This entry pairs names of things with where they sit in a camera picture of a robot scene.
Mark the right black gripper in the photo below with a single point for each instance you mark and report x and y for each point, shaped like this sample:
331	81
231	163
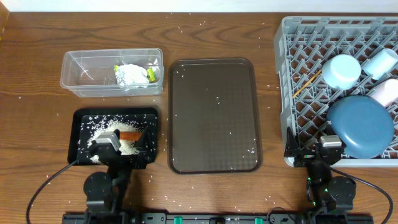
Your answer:
305	156

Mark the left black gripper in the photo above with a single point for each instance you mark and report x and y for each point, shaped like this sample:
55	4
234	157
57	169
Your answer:
140	163

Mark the pile of white rice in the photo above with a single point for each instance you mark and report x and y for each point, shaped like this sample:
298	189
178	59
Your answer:
92	126

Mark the orange carrot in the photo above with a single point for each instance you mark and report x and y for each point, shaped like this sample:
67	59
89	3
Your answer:
130	136

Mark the wooden chopstick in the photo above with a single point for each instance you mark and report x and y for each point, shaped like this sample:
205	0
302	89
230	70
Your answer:
306	84

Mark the white wrapper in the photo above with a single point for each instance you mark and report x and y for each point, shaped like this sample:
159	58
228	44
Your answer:
132	74

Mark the dark blue plate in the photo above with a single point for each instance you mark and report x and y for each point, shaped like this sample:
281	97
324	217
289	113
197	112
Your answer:
363	124

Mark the light blue bowl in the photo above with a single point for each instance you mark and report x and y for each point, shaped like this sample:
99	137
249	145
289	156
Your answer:
341	72

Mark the white cup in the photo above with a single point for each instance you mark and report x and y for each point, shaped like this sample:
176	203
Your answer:
386	93

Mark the light blue cup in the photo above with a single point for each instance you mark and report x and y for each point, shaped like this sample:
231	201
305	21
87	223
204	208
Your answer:
381	63

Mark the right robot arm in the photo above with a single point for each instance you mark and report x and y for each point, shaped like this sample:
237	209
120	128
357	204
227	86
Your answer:
332	196

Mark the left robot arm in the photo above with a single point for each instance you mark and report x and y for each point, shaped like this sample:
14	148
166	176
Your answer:
105	191

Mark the black plastic tray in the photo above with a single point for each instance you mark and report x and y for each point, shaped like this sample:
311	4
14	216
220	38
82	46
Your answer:
127	147

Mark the clear plastic container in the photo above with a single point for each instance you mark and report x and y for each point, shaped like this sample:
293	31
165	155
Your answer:
113	72

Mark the dark brown serving tray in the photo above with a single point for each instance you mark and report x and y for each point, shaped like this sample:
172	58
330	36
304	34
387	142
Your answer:
214	125

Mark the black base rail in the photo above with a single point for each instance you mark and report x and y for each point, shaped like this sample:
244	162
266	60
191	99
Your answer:
162	218

